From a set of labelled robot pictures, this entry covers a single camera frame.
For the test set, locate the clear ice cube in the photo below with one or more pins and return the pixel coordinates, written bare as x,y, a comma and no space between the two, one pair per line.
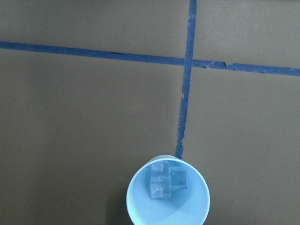
159,171
160,189
178,180

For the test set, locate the light blue cup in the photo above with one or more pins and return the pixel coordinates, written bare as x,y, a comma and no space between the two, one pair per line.
185,207

